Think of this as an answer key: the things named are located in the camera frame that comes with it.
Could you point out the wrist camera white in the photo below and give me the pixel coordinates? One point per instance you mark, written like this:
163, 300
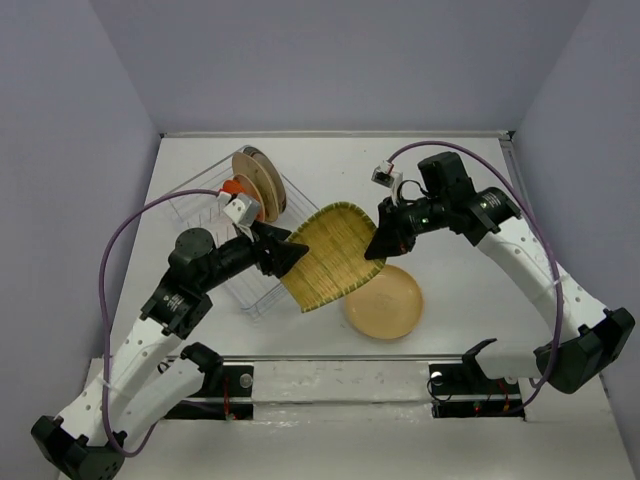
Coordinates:
241, 209
385, 175

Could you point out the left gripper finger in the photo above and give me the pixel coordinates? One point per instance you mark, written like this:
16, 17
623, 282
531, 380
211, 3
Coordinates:
277, 258
264, 233

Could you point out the large yellow round plate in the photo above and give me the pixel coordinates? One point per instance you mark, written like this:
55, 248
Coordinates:
388, 307

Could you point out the beige floral square plate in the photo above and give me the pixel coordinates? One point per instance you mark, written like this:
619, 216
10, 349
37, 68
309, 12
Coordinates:
242, 163

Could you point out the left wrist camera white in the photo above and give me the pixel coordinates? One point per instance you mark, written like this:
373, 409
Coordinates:
241, 209

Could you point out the small beige flower plate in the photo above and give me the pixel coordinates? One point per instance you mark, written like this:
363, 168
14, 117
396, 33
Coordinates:
251, 189

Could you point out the yellow bamboo pattern plate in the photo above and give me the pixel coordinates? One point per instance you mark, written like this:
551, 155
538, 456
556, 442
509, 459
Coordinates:
337, 236

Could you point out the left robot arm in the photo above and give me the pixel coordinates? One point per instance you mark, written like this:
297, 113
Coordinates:
111, 419

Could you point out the orange round plate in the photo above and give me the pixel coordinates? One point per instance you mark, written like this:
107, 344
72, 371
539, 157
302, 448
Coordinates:
232, 186

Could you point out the clear wire dish rack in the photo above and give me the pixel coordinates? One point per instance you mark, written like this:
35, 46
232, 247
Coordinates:
254, 292

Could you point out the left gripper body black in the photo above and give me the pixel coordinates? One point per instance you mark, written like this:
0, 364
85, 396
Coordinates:
235, 256

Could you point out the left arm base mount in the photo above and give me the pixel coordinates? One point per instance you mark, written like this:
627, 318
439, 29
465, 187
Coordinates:
222, 397

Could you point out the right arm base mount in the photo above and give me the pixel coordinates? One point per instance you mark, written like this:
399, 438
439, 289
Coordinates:
459, 393

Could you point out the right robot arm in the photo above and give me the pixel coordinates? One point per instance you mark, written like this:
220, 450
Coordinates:
586, 335

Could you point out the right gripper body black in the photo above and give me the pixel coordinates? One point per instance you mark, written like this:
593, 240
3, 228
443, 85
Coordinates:
422, 216

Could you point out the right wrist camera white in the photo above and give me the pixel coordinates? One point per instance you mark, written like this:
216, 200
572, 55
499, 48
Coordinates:
385, 175

